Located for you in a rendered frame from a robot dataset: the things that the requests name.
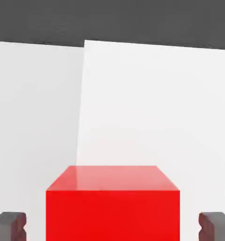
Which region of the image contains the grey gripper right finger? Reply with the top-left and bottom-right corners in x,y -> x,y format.
198,211 -> 225,241

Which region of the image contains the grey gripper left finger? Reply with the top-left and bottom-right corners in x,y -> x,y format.
0,211 -> 27,241

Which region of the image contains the small red cube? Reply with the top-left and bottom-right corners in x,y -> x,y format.
46,165 -> 180,241

